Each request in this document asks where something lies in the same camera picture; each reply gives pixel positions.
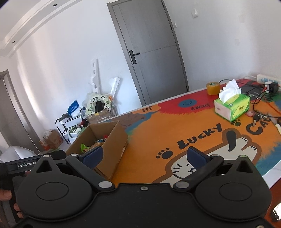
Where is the person's left hand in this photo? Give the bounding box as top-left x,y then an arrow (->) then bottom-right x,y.
1,171 -> 31,222

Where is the light green candy pack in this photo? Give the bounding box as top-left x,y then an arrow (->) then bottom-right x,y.
80,144 -> 92,153

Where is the orange biscuit pack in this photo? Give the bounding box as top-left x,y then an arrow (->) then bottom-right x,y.
91,142 -> 104,148

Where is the brown cardboard box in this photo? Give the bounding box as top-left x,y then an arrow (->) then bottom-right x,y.
66,121 -> 128,180

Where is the black shoe rack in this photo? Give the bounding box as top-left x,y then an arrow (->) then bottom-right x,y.
55,116 -> 89,144

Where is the small floor cardboard box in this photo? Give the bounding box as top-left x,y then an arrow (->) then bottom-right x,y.
40,130 -> 63,151

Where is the colourful cartoon table mat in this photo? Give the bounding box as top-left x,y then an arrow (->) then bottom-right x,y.
112,89 -> 280,186

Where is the printed floor cardboard box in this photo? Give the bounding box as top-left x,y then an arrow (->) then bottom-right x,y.
87,109 -> 115,124

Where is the blue white bag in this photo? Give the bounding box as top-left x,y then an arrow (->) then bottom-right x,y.
67,100 -> 79,115

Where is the panda print toilet seat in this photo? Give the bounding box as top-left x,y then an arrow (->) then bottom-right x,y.
85,94 -> 112,116

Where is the green tissue box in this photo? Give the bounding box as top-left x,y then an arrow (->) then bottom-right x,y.
214,79 -> 250,122

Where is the bunch of keys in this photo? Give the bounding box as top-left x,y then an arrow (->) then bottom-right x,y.
246,111 -> 270,128

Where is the yellow tape roll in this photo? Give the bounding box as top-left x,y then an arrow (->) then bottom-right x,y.
206,82 -> 221,95

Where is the tall white foam board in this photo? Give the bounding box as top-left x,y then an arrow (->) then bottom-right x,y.
90,58 -> 100,94

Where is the short white foam board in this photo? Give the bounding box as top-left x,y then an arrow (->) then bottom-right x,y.
109,77 -> 120,98

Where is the black notebook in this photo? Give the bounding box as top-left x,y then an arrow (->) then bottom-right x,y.
236,78 -> 265,97

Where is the white power strip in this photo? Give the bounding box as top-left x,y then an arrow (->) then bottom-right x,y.
257,74 -> 281,85

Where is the black power adapter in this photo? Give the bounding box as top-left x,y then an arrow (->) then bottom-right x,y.
266,81 -> 279,94

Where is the grey door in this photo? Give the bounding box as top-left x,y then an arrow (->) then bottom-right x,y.
107,1 -> 189,106

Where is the white handled knife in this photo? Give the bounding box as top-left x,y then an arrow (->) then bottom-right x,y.
270,117 -> 281,135

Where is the black cable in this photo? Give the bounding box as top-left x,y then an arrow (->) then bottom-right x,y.
218,78 -> 281,116

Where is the black door handle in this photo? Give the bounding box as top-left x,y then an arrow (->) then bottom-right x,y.
129,50 -> 140,65

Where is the white light switch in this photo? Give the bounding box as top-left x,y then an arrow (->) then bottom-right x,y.
191,9 -> 199,18

